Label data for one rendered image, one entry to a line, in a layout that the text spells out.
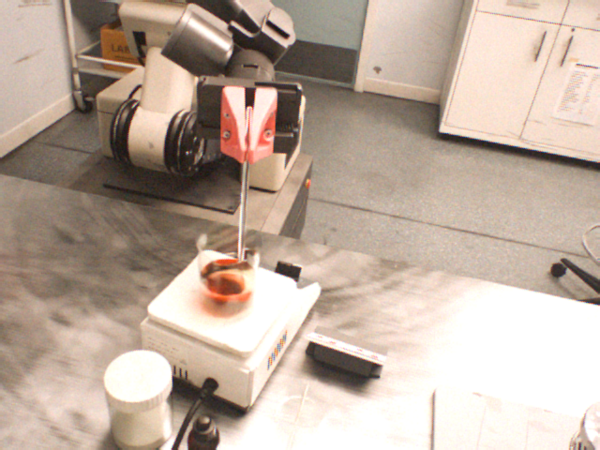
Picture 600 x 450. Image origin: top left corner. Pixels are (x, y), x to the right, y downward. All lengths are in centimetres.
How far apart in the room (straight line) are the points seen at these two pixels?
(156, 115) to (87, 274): 72
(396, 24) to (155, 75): 225
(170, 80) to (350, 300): 86
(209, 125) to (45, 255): 33
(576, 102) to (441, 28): 91
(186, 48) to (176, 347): 31
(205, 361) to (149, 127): 92
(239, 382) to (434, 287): 34
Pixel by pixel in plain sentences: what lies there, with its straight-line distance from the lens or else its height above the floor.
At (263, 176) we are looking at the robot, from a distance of 162.
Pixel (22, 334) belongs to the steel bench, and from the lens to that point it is 70.
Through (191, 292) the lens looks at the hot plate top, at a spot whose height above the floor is 84.
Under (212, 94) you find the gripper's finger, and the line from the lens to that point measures 53.
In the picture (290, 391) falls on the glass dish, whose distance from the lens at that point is 60.
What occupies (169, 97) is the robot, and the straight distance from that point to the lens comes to 141.
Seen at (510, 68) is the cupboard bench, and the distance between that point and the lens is 296.
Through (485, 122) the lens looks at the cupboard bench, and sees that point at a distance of 304.
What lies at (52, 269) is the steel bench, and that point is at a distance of 78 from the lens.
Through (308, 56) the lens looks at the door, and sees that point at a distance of 359.
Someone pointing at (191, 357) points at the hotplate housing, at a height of 80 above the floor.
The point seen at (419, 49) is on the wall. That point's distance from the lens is 351.
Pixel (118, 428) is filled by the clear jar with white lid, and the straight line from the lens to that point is 55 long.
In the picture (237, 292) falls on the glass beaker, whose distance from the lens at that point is 52.
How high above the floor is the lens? 123
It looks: 34 degrees down
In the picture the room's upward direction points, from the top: 7 degrees clockwise
